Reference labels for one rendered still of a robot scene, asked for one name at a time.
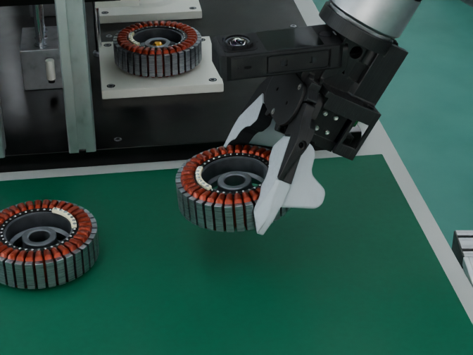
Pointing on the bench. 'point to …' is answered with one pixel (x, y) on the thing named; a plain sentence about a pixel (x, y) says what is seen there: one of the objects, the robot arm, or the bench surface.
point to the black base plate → (109, 126)
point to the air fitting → (50, 70)
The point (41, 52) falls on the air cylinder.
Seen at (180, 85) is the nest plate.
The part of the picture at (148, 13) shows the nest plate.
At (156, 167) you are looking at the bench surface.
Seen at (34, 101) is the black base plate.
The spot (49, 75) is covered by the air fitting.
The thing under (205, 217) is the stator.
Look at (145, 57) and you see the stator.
